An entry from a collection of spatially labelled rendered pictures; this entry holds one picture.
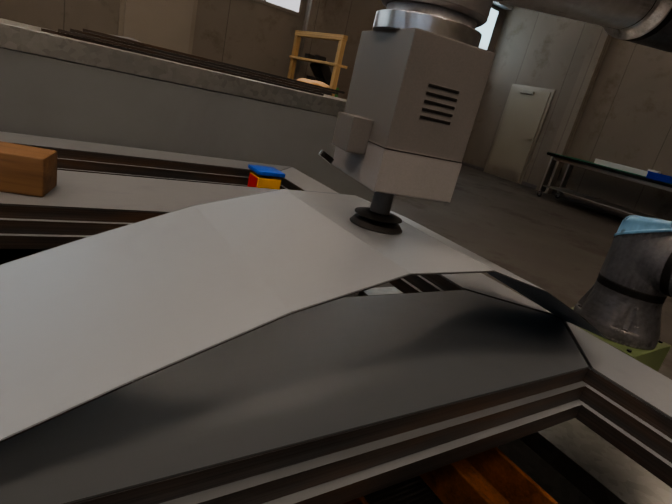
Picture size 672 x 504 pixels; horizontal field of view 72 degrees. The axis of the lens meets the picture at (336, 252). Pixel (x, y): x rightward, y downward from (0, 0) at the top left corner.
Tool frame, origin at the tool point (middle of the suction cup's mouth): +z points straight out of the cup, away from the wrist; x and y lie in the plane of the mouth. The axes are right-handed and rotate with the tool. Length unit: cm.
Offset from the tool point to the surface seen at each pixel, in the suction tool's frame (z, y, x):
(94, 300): 3.9, 4.6, -19.5
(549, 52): -192, -873, 807
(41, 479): 10.2, 11.5, -20.9
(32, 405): 5.2, 12.1, -21.2
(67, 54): -5, -76, -32
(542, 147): 9, -809, 821
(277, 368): 10.2, 2.8, -6.8
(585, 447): 29, -3, 44
